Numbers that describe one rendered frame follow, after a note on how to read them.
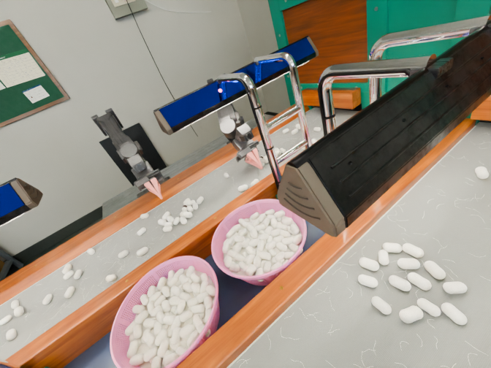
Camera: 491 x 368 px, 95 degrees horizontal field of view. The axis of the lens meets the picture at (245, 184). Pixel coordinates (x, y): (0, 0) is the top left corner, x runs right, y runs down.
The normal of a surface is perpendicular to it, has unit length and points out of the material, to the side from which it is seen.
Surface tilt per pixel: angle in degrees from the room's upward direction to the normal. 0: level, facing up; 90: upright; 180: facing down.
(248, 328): 0
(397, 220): 0
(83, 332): 90
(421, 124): 58
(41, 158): 90
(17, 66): 90
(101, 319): 90
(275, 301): 0
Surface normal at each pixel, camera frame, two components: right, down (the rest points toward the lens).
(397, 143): 0.28, -0.13
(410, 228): -0.32, -0.77
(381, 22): -0.78, 0.54
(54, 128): 0.51, 0.35
